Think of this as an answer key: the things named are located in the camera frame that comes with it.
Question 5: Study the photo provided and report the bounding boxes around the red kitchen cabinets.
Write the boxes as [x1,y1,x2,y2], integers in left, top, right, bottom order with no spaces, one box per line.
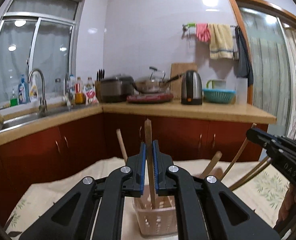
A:
[0,112,269,228]

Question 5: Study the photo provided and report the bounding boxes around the right hand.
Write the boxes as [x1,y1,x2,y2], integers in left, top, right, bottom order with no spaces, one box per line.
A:
[276,184,296,224]

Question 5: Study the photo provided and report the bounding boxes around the pink perforated utensil holder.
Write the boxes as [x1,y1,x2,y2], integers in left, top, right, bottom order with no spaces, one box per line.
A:
[133,185,177,237]

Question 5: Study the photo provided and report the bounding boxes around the floral tablecloth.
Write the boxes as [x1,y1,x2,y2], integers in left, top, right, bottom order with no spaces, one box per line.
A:
[5,157,289,239]

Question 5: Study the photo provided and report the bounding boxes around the red induction cooker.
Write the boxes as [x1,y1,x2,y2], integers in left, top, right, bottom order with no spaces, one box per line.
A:
[127,93,173,104]

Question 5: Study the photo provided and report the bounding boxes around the wooden countertop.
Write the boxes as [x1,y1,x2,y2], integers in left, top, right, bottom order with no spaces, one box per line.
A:
[0,101,277,146]

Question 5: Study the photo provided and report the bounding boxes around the steel wok with lid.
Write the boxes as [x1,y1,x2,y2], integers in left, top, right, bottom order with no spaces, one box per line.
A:
[132,66,184,94]

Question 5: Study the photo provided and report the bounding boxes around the steel electric kettle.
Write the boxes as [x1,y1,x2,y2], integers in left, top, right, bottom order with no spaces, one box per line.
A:
[181,70,203,105]

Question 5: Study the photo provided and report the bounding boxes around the black rice cooker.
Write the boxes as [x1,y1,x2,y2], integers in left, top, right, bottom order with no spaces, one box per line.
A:
[100,74,134,103]

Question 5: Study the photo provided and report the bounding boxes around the teal plastic colander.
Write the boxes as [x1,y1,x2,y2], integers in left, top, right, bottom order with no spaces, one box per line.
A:
[203,88,236,104]

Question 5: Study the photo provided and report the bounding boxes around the white translucent container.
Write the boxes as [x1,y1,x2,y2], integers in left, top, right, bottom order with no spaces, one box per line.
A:
[236,77,248,105]

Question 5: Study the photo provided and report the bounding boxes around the wooden cutting board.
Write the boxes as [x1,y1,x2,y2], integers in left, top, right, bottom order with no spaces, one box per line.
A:
[170,62,197,100]

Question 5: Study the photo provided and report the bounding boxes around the dark hanging cloth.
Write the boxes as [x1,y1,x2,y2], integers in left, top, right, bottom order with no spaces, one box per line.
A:
[235,26,253,87]

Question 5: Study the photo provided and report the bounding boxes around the knife block with knives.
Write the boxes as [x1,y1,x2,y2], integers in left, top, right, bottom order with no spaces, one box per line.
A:
[95,69,105,102]

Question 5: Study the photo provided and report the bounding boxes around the red white snack bag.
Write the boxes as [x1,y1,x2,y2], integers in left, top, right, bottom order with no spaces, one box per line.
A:
[85,76,98,105]

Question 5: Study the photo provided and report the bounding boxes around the orange oil bottle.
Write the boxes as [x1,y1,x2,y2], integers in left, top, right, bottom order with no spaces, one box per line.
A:
[75,77,85,105]

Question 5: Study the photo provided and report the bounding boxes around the glass sliding door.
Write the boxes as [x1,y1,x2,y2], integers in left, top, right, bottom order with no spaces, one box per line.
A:
[229,0,296,139]

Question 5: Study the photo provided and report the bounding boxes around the steel sink faucet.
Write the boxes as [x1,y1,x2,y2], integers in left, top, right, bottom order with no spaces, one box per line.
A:
[27,68,48,113]

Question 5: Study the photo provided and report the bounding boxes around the pink rubber glove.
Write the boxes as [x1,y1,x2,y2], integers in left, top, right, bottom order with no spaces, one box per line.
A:
[196,23,210,42]

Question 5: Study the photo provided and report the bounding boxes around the white spray bottle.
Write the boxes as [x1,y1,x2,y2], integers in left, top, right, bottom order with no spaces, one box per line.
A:
[29,74,38,102]

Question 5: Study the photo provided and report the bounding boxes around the yellow hanging towel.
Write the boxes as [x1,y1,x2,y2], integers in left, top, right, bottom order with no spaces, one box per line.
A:
[208,23,234,60]

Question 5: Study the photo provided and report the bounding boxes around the steel sink basin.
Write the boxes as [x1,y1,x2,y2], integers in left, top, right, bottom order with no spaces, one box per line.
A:
[0,103,96,134]

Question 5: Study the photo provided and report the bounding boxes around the blue detergent bottle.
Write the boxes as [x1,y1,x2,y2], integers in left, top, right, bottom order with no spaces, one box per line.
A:
[18,74,29,104]

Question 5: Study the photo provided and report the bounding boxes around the small green bottle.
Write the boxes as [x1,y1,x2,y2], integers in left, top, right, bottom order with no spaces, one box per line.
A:
[10,89,18,107]

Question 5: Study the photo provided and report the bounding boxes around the green handled white pitcher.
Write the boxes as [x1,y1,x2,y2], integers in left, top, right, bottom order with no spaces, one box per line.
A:
[206,79,226,89]

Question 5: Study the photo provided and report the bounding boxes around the wall towel rail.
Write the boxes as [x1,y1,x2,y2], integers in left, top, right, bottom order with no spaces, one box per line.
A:
[182,23,239,40]

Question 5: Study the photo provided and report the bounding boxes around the window with aluminium frame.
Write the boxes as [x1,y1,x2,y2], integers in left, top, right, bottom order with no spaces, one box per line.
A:
[0,0,84,108]

